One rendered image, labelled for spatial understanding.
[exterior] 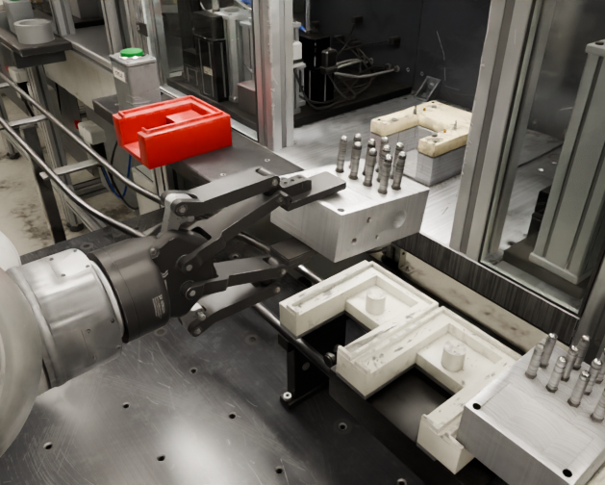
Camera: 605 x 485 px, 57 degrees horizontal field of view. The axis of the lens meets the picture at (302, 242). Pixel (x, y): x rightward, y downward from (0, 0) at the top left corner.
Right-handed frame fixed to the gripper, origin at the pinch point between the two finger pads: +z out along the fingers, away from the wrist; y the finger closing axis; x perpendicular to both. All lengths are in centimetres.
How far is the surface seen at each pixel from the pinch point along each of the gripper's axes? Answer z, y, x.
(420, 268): 120, -102, 75
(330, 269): 38, -45, 39
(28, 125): 0, -24, 107
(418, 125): 40.1, -6.7, 20.7
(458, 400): 5.2, -14.7, -16.3
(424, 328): 10.5, -14.7, -7.5
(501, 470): 1.3, -13.7, -23.5
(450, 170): 36.8, -10.2, 10.9
